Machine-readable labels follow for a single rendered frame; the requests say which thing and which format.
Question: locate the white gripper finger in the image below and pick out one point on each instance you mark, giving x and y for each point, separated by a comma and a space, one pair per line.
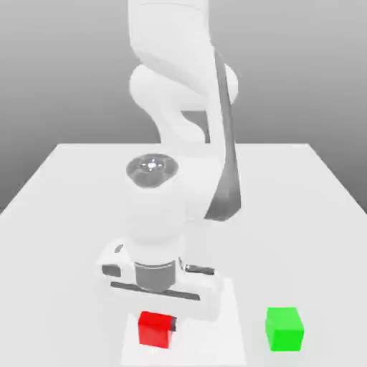
173, 324

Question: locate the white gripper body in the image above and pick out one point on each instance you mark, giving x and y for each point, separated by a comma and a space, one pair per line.
200, 305

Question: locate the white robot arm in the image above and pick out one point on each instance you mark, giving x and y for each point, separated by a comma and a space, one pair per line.
156, 218

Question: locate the small red cube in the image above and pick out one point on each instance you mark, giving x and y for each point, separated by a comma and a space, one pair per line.
153, 331

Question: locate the small green cube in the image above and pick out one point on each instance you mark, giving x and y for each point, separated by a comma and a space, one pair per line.
283, 329

